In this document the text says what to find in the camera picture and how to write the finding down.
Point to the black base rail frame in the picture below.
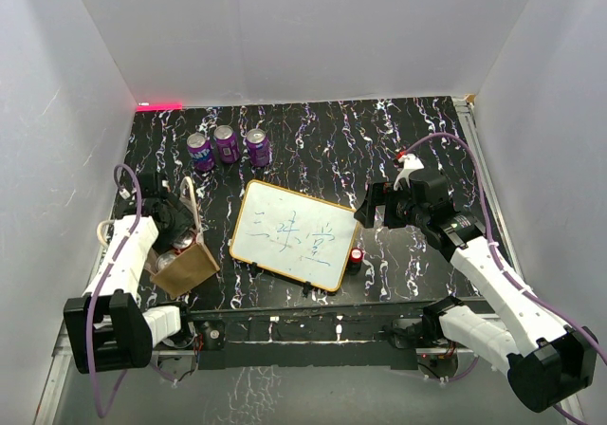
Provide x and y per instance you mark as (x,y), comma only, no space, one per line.
(371,334)

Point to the yellow framed whiteboard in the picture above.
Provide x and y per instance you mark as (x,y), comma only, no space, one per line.
(294,235)

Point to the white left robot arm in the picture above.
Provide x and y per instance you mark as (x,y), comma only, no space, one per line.
(106,321)

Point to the red light strip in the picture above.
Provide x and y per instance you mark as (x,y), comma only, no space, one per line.
(148,107)

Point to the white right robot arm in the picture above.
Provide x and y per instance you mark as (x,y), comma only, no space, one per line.
(544,358)

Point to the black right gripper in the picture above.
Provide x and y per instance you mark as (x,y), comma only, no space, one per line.
(377,194)

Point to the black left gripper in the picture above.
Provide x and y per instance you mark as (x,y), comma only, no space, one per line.
(184,222)

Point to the brown canvas bag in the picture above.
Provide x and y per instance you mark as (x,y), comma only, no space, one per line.
(189,259)

